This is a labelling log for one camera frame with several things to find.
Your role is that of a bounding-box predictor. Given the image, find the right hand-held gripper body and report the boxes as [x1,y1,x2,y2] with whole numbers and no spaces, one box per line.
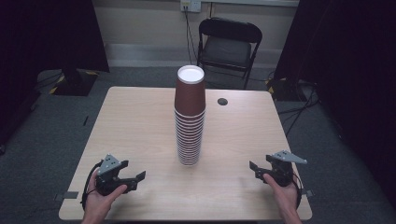
[262,149,308,188]

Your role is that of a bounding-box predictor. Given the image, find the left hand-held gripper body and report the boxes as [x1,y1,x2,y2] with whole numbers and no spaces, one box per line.
[94,153,138,197]

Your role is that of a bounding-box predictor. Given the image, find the stack of brown paper cups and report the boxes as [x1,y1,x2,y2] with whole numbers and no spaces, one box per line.
[174,108,206,167]

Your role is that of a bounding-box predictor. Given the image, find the person's left hand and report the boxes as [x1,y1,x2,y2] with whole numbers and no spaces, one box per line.
[83,178,128,217]

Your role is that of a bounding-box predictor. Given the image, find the person's right hand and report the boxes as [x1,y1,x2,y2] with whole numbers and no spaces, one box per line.
[262,173,300,217]

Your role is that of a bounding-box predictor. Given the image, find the black stand base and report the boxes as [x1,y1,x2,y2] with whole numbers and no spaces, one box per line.
[49,68,100,97]
[265,77,303,103]

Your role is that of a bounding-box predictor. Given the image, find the black folding chair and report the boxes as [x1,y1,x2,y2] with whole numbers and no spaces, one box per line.
[196,17,263,91]

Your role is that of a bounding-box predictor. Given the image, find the dark curtain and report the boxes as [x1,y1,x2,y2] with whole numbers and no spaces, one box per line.
[0,0,110,147]
[273,0,396,214]

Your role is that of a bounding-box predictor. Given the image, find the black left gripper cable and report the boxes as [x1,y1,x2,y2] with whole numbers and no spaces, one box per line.
[79,160,105,210]

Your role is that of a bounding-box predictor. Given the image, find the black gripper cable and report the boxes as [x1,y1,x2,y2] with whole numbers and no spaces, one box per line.
[291,172,304,210]
[79,160,105,210]

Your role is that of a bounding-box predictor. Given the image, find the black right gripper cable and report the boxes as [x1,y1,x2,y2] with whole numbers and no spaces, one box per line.
[291,172,304,210]

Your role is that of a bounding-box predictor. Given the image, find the black floor cables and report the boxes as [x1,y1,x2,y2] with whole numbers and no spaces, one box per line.
[276,78,322,137]

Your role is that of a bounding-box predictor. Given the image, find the black socket cable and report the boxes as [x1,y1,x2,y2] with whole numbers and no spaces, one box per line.
[183,7,199,69]

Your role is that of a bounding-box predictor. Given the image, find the white wall trunking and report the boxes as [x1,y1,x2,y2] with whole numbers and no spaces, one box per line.
[200,0,301,7]

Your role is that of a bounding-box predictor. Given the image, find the white wall socket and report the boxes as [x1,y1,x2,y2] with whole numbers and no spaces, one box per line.
[179,0,203,14]

